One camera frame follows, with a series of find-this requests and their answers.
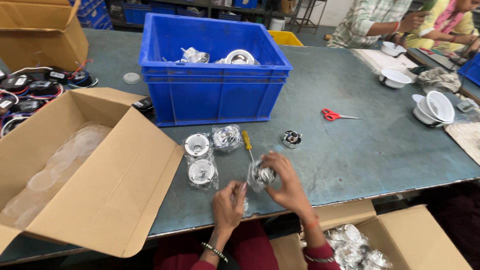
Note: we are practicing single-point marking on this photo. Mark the white downlight housing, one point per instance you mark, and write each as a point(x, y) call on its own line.
point(393, 48)
point(393, 78)

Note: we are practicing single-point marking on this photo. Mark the heap of bagged reflectors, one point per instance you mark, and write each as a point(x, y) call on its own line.
point(352, 249)

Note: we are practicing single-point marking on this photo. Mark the silver metal lamp part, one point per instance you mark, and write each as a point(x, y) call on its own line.
point(195, 56)

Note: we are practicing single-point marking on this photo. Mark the bare chrome reflector cup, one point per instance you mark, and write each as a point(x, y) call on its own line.
point(291, 139)

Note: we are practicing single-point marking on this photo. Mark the person's left hand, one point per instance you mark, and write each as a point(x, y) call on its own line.
point(227, 210)

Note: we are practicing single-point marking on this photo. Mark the flat cardboard sheet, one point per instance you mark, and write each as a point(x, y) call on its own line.
point(465, 140)

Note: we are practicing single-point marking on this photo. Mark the crumpled grey cloth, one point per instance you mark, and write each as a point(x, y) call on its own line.
point(439, 79)

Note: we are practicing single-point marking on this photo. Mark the pale flat board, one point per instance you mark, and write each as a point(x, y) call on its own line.
point(382, 60)

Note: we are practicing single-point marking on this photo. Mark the thin silver bangle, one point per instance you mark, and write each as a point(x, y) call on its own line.
point(319, 258)

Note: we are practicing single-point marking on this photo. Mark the shelf with blue crates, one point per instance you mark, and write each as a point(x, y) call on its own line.
point(168, 9)

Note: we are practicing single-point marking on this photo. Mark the orange wrist thread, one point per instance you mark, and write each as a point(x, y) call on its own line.
point(310, 224)

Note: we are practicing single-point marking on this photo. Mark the large open cardboard box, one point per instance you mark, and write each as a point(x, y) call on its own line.
point(112, 187)

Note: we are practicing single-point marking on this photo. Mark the white plastic bucket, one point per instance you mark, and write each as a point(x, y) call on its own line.
point(277, 24)

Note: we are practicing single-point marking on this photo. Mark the yellow plastic crate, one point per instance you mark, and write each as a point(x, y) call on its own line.
point(285, 38)

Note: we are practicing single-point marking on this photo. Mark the bagged white lamp housing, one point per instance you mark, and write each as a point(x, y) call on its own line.
point(201, 172)
point(197, 144)

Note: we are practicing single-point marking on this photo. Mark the stacked white downlight housings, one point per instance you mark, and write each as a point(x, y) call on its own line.
point(437, 108)

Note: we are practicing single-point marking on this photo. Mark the metal stool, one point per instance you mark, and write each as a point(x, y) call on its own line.
point(309, 15)

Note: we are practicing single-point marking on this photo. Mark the bagged chrome reflector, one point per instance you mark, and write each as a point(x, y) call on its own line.
point(227, 138)

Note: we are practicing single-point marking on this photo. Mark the white round plastic lid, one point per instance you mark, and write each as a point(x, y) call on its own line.
point(131, 78)

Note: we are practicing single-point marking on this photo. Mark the plain brown cardboard box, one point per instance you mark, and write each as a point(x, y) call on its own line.
point(41, 37)

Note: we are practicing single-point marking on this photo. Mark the small blue plastic crate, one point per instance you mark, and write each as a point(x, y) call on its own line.
point(470, 69)

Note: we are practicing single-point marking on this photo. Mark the large blue plastic crate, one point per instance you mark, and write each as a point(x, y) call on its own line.
point(213, 90)

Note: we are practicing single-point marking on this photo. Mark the person's maroon clothing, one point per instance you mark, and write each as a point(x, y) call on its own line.
point(247, 247)

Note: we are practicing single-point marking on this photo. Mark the person's right hand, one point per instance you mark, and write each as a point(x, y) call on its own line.
point(290, 187)

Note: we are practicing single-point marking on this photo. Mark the cardboard box of reflectors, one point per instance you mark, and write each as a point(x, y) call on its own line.
point(416, 240)

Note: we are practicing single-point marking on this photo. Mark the single black driver unit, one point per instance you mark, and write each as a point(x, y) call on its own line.
point(143, 105)

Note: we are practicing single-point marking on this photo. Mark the pile of clear lens discs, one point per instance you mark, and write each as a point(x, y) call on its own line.
point(60, 165)

